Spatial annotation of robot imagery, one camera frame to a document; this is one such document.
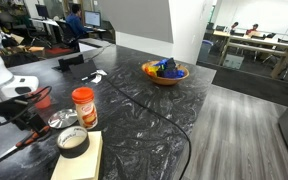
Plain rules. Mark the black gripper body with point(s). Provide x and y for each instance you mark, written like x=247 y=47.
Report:
x=16 y=111

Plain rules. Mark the orange handled scissors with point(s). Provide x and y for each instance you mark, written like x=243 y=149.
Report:
x=29 y=139

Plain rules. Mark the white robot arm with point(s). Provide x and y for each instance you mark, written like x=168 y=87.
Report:
x=12 y=86

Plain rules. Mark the orange plastic cup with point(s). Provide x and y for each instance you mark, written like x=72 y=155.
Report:
x=45 y=100

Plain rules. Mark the black tape roll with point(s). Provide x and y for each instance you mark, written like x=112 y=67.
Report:
x=73 y=141

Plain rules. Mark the creamer bottle with orange cap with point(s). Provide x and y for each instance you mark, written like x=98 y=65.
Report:
x=83 y=97

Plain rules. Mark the black countertop outlet box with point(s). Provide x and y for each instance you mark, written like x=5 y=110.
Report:
x=81 y=70

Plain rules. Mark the white paper tag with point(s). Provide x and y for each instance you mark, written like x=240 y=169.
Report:
x=98 y=76

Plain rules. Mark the pale wooden block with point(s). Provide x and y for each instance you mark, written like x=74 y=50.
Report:
x=83 y=167

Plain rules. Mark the person in blue shirt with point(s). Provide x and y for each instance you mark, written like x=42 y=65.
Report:
x=74 y=20

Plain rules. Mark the computer monitor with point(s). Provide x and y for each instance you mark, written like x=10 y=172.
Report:
x=92 y=18

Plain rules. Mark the wooden bowl of toy blocks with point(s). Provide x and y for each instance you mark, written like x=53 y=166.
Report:
x=165 y=72

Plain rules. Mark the wooden conference table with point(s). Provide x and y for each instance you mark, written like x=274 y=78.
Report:
x=267 y=46

